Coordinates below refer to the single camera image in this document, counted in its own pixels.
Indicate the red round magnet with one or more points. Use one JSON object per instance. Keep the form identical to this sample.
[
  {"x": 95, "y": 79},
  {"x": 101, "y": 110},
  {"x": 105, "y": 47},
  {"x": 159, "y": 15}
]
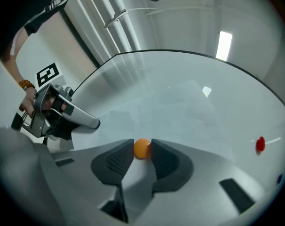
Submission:
[{"x": 260, "y": 143}]

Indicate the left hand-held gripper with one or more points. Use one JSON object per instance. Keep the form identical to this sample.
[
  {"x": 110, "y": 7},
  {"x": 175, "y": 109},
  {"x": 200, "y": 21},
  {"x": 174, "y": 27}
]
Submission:
[{"x": 47, "y": 75}]

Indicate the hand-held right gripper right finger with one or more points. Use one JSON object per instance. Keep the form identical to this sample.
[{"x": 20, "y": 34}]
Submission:
[{"x": 203, "y": 173}]

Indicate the person's left hand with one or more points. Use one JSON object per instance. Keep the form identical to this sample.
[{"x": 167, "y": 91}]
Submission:
[{"x": 27, "y": 101}]

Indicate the orange round magnet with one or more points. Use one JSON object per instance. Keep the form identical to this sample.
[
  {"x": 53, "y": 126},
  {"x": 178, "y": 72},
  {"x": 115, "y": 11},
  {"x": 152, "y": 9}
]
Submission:
[{"x": 142, "y": 149}]

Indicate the black framed whiteboard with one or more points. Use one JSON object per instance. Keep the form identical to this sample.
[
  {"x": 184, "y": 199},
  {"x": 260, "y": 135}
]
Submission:
[{"x": 227, "y": 91}]

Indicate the blue round magnet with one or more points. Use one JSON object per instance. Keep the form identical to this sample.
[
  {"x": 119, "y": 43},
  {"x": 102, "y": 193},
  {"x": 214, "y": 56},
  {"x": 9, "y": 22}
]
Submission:
[{"x": 279, "y": 178}]

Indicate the white ceiling pipes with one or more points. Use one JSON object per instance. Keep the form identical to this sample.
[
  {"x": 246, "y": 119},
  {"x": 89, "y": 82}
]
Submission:
[{"x": 119, "y": 20}]

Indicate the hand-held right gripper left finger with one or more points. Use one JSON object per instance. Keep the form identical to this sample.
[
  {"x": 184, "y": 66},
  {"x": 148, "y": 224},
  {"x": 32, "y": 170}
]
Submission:
[{"x": 81, "y": 178}]

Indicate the person's black clothing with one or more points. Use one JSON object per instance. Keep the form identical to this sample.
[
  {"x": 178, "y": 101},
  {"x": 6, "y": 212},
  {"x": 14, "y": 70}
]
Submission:
[{"x": 20, "y": 3}]

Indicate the person's left forearm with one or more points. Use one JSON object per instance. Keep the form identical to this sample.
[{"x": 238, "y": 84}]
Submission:
[{"x": 14, "y": 67}]

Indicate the rectangular ceiling light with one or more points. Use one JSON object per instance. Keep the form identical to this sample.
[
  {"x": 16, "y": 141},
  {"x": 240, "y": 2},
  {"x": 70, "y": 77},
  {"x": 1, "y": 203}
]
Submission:
[{"x": 223, "y": 46}]

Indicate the white forearm tape strip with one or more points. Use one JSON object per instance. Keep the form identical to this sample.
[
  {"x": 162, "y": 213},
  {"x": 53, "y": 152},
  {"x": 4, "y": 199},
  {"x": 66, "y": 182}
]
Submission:
[{"x": 15, "y": 45}]

